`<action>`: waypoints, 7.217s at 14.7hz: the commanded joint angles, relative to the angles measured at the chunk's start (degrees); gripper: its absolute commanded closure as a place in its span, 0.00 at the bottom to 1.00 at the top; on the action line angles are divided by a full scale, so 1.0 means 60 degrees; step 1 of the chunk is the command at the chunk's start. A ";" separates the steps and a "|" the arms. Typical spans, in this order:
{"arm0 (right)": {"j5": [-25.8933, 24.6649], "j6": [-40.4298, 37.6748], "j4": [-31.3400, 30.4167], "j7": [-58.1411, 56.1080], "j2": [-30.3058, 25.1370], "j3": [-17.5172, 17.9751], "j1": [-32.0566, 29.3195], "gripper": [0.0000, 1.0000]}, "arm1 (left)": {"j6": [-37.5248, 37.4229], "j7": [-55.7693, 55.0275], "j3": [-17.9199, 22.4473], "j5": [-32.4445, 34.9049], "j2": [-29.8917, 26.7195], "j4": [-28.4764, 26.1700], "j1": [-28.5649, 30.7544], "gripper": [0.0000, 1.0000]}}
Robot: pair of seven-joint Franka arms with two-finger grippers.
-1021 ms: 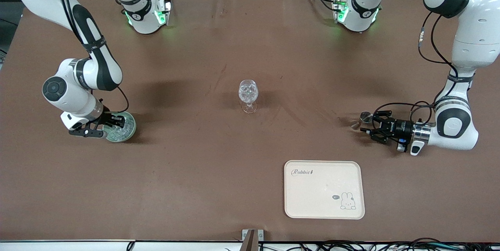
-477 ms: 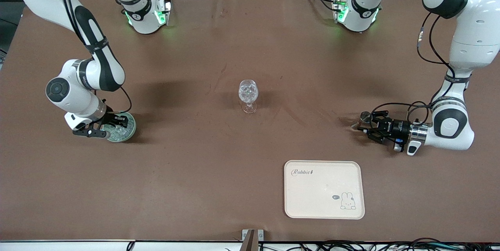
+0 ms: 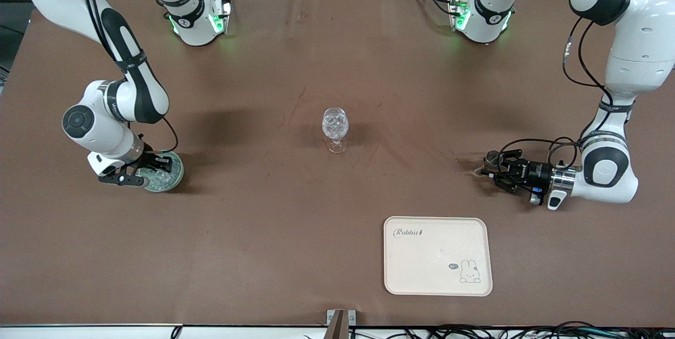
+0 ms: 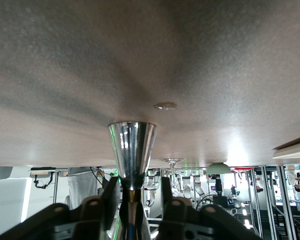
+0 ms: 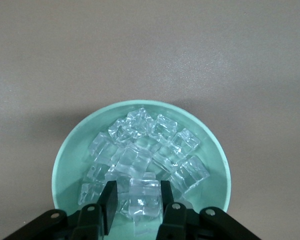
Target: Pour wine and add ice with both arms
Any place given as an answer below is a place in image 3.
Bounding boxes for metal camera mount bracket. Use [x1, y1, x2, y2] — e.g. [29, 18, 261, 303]
[326, 309, 357, 339]

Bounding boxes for brown table cover mat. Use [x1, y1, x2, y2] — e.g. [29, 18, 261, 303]
[0, 0, 675, 328]

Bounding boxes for metal jigger measuring cup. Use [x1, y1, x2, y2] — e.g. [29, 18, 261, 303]
[473, 150, 503, 177]

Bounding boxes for clear crystal wine glass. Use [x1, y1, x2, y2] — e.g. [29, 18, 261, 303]
[322, 108, 350, 154]

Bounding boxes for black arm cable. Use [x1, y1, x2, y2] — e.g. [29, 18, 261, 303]
[498, 16, 615, 172]
[138, 116, 179, 154]

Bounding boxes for cream rabbit print tray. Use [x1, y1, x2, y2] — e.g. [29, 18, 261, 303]
[383, 216, 494, 297]

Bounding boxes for clear ice cubes pile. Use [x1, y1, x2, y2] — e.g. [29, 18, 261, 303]
[143, 168, 181, 190]

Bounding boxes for black cable bundle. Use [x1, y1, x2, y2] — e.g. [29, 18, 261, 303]
[303, 321, 675, 339]

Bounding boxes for arm base box green light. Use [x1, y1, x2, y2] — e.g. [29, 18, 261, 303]
[209, 0, 233, 35]
[447, 0, 471, 32]

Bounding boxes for pale green ceramic bowl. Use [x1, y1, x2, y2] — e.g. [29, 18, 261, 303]
[138, 150, 185, 193]

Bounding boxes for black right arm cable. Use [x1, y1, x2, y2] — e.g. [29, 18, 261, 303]
[138, 116, 179, 154]

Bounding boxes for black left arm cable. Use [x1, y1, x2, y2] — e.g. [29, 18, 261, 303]
[498, 16, 615, 172]

